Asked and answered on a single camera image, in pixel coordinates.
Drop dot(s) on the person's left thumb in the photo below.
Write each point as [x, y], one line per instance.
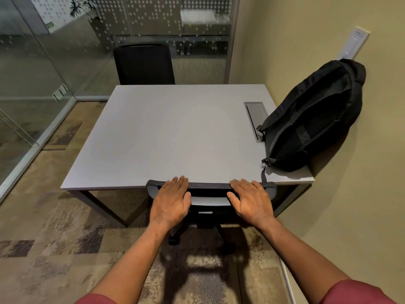
[186, 201]

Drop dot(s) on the black padded office chair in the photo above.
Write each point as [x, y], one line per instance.
[144, 64]

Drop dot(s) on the person's left middle finger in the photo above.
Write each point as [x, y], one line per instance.
[174, 184]

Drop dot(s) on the white wall switch panel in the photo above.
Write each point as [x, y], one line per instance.
[354, 43]

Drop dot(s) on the person's left hand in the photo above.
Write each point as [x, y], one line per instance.
[167, 205]

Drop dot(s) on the dark metal table leg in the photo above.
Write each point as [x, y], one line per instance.
[292, 199]
[99, 206]

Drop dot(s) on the black mesh office chair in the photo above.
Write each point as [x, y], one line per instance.
[208, 186]

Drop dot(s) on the person's left little finger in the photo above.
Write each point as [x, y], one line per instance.
[158, 193]

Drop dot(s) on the person's right little finger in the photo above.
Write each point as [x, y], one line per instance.
[265, 193]

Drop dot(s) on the metal glass door fitting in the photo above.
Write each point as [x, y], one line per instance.
[60, 92]

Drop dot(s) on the black backpack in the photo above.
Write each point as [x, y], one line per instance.
[316, 117]

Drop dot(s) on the person's left forearm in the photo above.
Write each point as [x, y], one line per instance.
[133, 262]

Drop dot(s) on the person's right hand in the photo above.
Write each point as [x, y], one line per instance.
[254, 205]

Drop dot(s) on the person's right thumb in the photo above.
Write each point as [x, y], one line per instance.
[233, 201]

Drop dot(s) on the white box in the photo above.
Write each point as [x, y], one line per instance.
[197, 16]

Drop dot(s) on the green potted plant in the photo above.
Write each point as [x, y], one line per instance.
[84, 7]

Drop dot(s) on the person's right forearm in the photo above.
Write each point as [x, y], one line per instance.
[303, 254]

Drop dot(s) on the red shirt sleeve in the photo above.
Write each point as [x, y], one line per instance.
[95, 299]
[357, 292]

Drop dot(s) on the person's right middle finger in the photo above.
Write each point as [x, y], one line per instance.
[246, 186]

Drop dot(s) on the dark square planter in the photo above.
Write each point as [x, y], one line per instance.
[102, 34]

